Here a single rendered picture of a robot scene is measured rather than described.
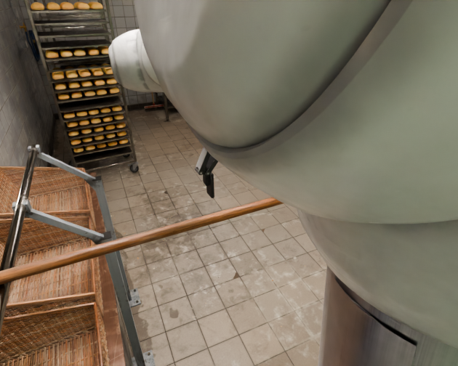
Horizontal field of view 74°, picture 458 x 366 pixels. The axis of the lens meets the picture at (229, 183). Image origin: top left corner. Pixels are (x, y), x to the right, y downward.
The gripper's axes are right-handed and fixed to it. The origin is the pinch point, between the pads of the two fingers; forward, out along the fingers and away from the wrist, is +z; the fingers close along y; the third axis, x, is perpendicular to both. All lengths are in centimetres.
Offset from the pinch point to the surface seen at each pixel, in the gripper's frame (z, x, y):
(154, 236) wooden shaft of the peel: 12.4, 4.9, -21.7
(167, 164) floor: 138, 263, 57
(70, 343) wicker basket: 73, 30, -56
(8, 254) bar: 14, 19, -56
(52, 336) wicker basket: 69, 33, -61
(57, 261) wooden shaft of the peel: 11.4, 6.7, -45.0
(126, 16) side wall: -7, 495, 89
